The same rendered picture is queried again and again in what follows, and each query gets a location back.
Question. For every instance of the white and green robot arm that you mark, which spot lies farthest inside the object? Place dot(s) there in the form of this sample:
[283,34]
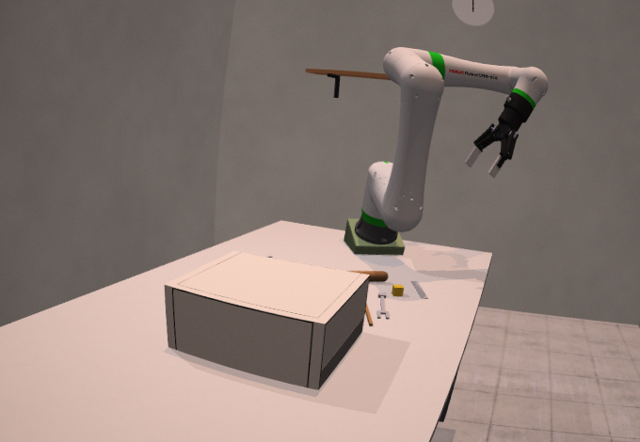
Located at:
[423,76]

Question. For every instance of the brown wooden stick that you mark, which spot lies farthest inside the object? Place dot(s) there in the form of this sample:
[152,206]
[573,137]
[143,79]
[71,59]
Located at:
[368,316]

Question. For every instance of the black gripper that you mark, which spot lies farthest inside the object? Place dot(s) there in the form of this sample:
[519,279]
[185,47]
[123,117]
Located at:
[509,123]

